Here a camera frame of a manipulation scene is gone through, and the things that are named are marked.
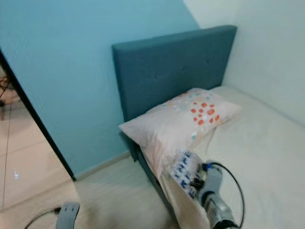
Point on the white packet with blue print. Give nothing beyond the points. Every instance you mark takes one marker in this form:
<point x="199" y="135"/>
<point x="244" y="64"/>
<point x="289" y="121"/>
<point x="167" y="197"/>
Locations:
<point x="183" y="169"/>

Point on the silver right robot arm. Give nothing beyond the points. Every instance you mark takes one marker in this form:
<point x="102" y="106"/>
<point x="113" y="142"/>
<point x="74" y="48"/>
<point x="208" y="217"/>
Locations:
<point x="219" y="212"/>

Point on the black door frame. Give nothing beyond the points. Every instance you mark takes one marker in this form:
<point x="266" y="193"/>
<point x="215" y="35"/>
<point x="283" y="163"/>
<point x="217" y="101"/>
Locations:
<point x="38" y="119"/>

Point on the cream bed mattress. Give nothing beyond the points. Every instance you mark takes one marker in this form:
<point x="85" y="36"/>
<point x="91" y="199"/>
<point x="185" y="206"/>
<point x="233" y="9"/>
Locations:
<point x="267" y="152"/>

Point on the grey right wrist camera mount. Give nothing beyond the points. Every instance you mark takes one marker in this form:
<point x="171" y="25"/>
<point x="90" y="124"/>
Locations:
<point x="213" y="181"/>

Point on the pink pillow with coloured dots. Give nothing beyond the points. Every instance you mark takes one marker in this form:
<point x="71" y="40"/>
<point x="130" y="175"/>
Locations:
<point x="171" y="119"/>

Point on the blue upholstered headboard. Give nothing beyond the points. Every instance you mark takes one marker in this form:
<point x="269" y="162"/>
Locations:
<point x="171" y="67"/>

